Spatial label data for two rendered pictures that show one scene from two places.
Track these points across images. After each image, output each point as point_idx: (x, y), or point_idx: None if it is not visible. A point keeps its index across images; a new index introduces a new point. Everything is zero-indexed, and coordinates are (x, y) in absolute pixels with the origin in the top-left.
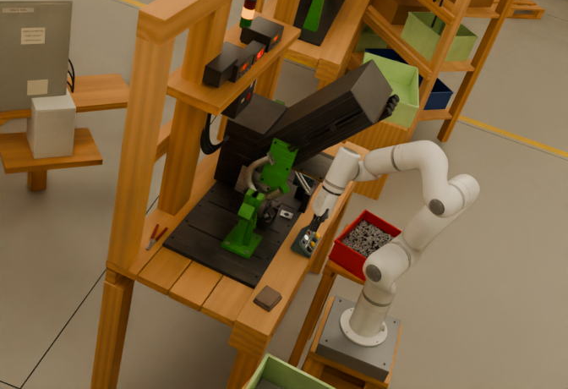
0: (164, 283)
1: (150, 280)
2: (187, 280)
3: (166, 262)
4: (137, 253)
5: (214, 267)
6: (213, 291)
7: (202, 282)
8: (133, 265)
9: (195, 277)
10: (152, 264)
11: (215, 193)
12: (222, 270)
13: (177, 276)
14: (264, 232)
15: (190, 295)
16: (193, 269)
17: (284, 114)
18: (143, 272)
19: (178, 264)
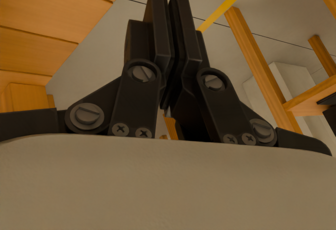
0: (65, 50)
1: (60, 63)
2: (49, 25)
3: (9, 55)
4: (19, 95)
5: None
6: None
7: (47, 4)
8: (33, 82)
9: (37, 14)
10: (21, 67)
11: None
12: None
13: (43, 38)
14: None
15: (88, 19)
16: (11, 18)
17: None
18: (45, 72)
19: (6, 40)
